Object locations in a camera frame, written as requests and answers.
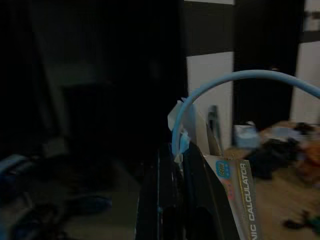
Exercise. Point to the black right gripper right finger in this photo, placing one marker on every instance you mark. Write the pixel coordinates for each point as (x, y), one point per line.
(200, 200)

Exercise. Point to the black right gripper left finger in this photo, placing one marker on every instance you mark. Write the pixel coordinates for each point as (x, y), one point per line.
(162, 195)

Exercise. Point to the electronic calculator cardboard box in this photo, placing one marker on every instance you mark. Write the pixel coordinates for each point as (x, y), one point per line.
(241, 192)

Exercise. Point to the light blue tissue box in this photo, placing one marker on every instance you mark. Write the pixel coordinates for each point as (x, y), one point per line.
(246, 137)

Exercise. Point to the black cloth pile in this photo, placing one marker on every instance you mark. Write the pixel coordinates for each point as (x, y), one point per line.
(272, 157)

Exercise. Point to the dark green item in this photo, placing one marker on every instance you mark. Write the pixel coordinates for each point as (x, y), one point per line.
(306, 220)

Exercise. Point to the orange cloth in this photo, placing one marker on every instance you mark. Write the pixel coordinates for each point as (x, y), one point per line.
(311, 162)

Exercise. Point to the blue object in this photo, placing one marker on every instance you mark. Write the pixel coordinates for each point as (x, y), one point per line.
(13, 165)

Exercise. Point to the tall black cabinet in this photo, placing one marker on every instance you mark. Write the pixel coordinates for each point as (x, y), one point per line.
(265, 62)

